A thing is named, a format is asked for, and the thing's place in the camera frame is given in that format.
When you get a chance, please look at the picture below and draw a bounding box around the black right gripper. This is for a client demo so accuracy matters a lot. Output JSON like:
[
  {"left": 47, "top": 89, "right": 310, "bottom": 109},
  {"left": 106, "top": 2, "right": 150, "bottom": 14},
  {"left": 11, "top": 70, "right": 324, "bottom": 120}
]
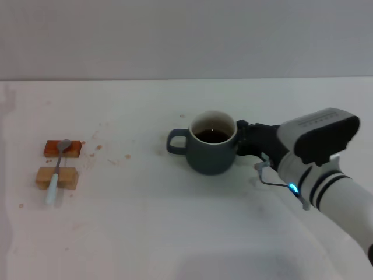
[{"left": 236, "top": 119, "right": 290, "bottom": 173}]

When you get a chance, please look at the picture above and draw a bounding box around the dark grey ceramic mug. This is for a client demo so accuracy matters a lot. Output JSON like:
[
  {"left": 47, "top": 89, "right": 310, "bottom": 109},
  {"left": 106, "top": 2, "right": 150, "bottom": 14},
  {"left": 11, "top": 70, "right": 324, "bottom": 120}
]
[{"left": 166, "top": 110, "right": 238, "bottom": 176}]

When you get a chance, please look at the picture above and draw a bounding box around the spoon with pale blue handle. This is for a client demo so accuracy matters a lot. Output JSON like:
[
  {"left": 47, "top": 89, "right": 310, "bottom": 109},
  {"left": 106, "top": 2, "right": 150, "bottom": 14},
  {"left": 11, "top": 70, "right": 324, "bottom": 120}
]
[{"left": 45, "top": 139, "right": 72, "bottom": 205}]

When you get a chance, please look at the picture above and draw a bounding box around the dark coffee liquid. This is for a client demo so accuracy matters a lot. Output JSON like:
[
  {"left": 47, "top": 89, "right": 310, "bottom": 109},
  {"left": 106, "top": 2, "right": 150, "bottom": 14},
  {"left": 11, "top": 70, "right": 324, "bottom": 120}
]
[{"left": 193, "top": 129, "right": 231, "bottom": 145}]

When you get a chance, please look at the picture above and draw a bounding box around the reddish brown wooden block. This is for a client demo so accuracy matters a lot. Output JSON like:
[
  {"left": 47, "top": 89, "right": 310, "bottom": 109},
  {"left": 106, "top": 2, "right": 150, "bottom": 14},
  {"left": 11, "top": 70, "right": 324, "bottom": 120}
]
[{"left": 43, "top": 139, "right": 82, "bottom": 159}]

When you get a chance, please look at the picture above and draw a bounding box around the light tan wooden block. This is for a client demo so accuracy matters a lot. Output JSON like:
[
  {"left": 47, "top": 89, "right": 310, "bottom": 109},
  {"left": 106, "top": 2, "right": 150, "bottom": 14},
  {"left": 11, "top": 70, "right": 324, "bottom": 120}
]
[{"left": 35, "top": 166, "right": 79, "bottom": 191}]

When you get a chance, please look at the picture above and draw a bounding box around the grey right wrist cable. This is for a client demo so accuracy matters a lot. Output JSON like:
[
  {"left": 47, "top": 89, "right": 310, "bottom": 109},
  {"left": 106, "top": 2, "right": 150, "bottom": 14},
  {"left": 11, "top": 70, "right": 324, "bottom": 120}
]
[{"left": 254, "top": 160, "right": 309, "bottom": 211}]

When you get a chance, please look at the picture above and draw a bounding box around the right wrist camera housing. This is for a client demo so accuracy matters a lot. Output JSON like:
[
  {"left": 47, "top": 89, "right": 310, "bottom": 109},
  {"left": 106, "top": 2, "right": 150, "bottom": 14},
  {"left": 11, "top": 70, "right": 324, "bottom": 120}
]
[{"left": 276, "top": 107, "right": 361, "bottom": 167}]

